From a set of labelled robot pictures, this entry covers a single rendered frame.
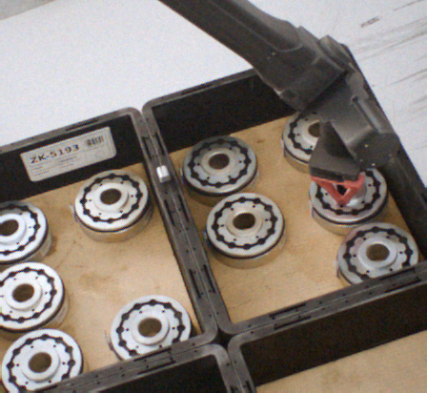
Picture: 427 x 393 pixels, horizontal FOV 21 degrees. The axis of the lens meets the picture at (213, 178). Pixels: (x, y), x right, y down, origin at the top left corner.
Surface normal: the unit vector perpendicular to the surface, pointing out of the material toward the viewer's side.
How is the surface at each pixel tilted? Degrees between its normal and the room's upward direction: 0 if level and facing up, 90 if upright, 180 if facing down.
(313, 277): 0
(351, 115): 33
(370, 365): 0
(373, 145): 90
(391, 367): 0
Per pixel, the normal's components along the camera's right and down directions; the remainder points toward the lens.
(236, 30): 0.36, 0.68
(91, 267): -0.13, -0.63
